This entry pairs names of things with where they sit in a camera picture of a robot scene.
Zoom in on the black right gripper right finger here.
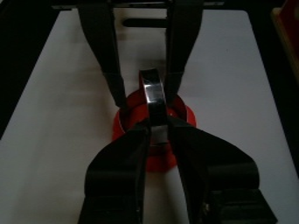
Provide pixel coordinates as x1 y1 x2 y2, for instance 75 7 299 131
167 115 279 224

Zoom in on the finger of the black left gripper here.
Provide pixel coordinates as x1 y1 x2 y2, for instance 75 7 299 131
76 0 128 109
163 0 205 103

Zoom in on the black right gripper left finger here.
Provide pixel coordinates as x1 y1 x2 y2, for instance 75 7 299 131
76 122 152 224

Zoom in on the round metal dough cutter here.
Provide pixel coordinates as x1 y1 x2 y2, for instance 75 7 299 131
116 67 191 148

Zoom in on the wooden drawer box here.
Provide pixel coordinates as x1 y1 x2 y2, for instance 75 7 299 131
270 0 299 86

